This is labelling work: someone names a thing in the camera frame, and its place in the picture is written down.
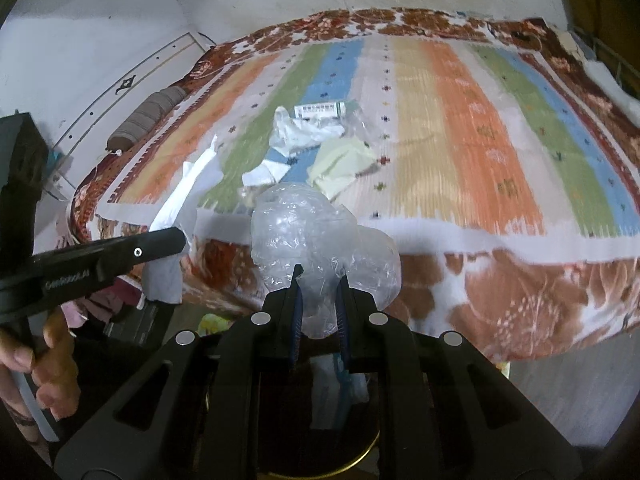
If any green floral floor mat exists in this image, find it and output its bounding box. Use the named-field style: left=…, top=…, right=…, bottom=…
left=198, top=313, right=233, bottom=337

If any white paper sheet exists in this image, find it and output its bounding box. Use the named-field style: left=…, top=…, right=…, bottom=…
left=242, top=159, right=291, bottom=188

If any striped colourful bed sheet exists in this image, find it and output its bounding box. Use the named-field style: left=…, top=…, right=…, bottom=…
left=81, top=35, right=639, bottom=263

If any white green medicine box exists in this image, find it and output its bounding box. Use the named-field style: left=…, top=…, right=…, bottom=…
left=294, top=101, right=347, bottom=120

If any floral brown blanket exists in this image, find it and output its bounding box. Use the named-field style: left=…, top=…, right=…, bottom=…
left=67, top=8, right=639, bottom=361

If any long white plastic wrapper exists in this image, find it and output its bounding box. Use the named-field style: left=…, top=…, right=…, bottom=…
left=142, top=138, right=224, bottom=304

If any pale yellow paper wrapper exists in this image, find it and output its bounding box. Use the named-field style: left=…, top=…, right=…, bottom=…
left=307, top=136, right=378, bottom=200

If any grey rolled bolster pillow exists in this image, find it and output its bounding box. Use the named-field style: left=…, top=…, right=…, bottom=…
left=106, top=86, right=186, bottom=152

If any clear thin plastic film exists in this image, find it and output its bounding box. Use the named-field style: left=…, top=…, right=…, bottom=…
left=340, top=100, right=382, bottom=146

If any clear plastic bag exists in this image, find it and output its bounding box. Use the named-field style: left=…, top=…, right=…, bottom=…
left=250, top=183, right=401, bottom=339

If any black gold-rimmed trash bin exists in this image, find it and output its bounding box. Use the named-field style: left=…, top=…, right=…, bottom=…
left=199, top=349, right=381, bottom=480

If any left hand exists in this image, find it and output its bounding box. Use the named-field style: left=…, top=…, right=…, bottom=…
left=1, top=307, right=80, bottom=430

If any white headboard panel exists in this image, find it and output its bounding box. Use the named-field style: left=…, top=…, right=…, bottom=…
left=46, top=29, right=210, bottom=202

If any white crumpled tissue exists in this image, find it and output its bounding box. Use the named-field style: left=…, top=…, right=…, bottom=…
left=269, top=106, right=345, bottom=158

